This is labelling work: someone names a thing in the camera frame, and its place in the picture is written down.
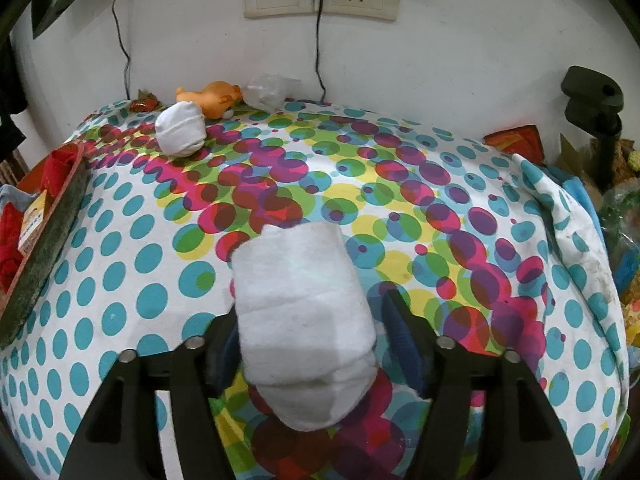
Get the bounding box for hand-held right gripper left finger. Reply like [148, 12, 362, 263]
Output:
[59, 305, 247, 480]

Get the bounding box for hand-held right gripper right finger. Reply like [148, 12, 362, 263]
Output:
[382, 291, 584, 480]

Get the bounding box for large white sock roll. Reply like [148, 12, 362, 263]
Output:
[229, 222, 379, 434]

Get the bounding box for round red tray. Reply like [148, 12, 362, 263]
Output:
[0, 142, 92, 349]

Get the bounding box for yellow box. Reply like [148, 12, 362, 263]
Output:
[17, 191, 52, 254]

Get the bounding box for red sock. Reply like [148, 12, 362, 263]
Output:
[0, 206, 27, 292]
[39, 146, 82, 202]

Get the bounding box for light blue sock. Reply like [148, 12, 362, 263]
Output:
[0, 184, 42, 212]

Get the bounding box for polka dot tablecloth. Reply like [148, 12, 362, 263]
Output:
[0, 97, 632, 480]

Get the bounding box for blue cloth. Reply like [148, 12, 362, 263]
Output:
[546, 164, 602, 223]

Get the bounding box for red paper packet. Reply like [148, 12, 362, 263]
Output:
[483, 126, 546, 166]

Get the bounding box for small white sock roll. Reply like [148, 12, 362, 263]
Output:
[155, 101, 206, 156]

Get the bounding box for clear bag of toys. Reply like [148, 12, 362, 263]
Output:
[594, 137, 640, 353]

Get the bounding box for red candy wrapper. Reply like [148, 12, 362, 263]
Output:
[130, 88, 162, 112]

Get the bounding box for clear plastic wrapper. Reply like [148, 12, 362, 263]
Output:
[242, 73, 304, 111]

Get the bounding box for wooden chair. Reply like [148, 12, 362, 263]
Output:
[0, 151, 31, 187]

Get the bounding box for dark hanging clothes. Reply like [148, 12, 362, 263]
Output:
[0, 30, 29, 162]

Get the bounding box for black adapter cable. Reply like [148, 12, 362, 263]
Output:
[314, 0, 329, 104]

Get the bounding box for black television cable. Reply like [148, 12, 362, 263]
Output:
[111, 0, 134, 102]

